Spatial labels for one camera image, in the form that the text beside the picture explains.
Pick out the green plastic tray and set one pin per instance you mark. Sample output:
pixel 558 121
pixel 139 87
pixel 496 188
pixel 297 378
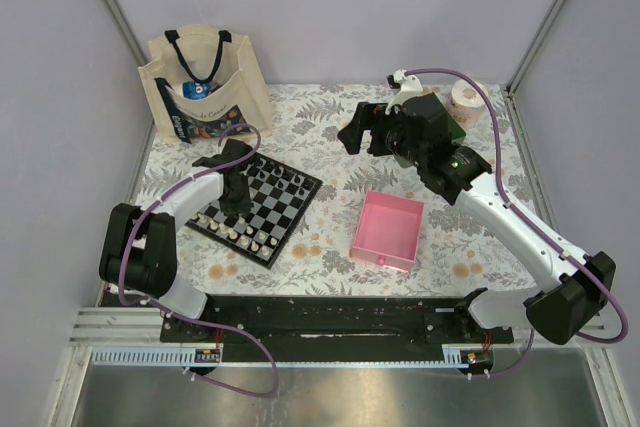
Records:
pixel 423 129

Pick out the cream canvas tote bag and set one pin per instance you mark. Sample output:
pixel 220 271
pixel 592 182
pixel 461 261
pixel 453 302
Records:
pixel 203 81

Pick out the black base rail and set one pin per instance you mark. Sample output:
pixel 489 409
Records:
pixel 343 322

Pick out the floral table cloth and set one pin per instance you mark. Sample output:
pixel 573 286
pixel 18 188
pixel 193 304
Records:
pixel 455 254

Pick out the blue white packet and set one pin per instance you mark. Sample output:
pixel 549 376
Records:
pixel 193 90

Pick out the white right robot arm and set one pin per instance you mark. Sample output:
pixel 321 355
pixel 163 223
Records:
pixel 571 285

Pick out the pink plastic tray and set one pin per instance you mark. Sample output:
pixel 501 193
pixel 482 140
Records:
pixel 388 231

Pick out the black white chess board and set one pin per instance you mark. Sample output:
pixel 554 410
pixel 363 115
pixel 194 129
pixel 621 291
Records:
pixel 280 195

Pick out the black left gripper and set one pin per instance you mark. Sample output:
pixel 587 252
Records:
pixel 233 209

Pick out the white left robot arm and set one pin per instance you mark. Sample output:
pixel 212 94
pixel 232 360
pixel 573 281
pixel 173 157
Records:
pixel 139 251

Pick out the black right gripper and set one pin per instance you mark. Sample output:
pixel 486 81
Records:
pixel 369 117

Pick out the toilet paper roll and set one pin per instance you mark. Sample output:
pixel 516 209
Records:
pixel 465 104

